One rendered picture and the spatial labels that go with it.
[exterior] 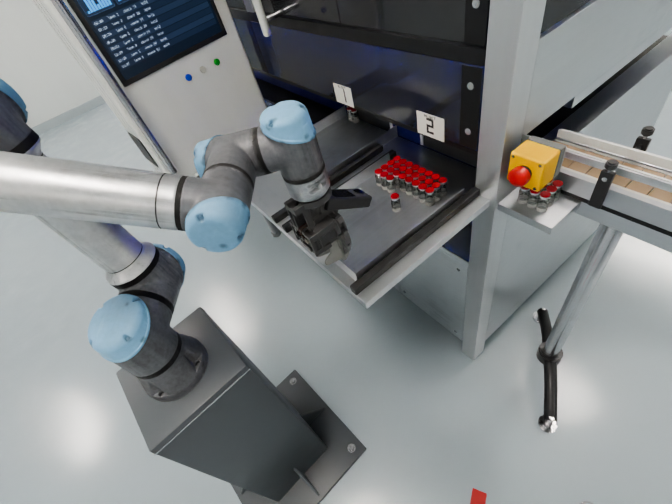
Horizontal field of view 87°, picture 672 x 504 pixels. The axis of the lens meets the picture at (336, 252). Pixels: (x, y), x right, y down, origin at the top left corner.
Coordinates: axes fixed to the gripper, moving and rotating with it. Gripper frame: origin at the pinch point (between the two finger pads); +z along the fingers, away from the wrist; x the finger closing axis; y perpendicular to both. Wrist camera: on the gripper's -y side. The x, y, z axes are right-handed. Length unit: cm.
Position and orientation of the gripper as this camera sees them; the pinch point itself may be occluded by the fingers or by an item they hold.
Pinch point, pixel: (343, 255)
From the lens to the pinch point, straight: 78.6
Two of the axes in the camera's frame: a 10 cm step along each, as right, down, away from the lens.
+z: 2.3, 6.5, 7.3
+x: 6.0, 5.0, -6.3
